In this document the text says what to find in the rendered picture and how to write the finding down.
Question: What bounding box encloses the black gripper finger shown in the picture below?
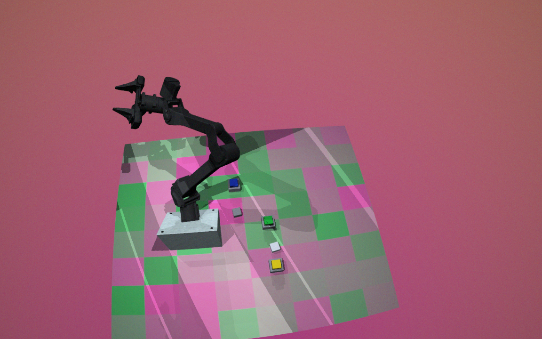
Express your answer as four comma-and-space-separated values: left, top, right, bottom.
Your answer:
115, 79, 136, 93
112, 107, 134, 124

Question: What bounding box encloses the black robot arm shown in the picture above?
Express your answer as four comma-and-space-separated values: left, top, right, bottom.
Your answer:
156, 77, 240, 222

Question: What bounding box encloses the blue button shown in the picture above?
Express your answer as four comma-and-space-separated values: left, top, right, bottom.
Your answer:
228, 178, 240, 192

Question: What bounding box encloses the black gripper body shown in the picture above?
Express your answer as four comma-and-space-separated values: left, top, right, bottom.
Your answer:
131, 75, 159, 129

